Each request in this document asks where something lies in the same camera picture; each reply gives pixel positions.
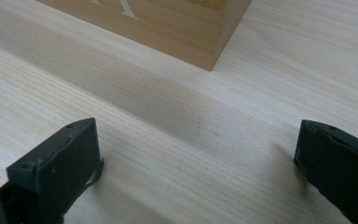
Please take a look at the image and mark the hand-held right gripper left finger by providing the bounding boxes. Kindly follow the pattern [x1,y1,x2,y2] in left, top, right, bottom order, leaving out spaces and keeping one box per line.
[0,117,105,224]

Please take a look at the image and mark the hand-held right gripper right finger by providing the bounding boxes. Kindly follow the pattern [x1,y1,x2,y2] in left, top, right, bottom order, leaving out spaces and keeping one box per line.
[293,119,358,224]

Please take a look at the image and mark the wooden box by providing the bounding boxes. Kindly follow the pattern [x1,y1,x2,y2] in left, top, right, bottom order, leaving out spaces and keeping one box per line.
[36,0,253,72]

